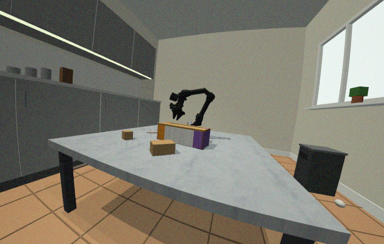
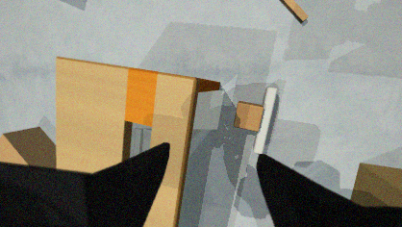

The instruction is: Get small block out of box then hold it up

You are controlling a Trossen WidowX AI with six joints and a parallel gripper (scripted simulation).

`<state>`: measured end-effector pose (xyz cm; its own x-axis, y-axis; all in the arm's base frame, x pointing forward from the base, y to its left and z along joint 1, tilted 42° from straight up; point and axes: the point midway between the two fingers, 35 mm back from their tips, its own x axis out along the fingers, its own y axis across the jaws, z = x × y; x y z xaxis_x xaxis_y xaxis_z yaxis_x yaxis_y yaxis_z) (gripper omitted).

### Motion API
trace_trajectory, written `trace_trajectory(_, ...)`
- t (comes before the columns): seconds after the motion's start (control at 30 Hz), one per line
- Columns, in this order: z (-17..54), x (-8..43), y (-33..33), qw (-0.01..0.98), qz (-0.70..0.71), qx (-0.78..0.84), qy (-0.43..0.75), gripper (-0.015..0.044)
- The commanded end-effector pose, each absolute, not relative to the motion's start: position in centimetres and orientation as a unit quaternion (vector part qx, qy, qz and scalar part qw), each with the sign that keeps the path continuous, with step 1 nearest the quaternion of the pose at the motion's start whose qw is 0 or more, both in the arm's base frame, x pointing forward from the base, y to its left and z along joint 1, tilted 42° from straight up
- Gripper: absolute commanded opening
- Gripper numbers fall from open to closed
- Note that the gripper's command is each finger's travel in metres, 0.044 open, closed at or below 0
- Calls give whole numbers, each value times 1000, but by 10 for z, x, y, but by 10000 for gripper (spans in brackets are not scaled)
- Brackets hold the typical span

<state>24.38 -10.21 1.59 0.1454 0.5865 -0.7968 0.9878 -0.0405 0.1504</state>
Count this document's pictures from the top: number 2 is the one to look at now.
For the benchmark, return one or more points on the tan thin bar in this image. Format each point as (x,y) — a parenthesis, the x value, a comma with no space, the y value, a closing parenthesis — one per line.
(294,8)

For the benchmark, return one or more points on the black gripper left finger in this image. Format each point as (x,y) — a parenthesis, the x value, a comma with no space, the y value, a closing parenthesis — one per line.
(118,196)

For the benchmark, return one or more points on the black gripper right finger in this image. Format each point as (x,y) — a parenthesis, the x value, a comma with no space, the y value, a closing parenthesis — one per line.
(296,201)

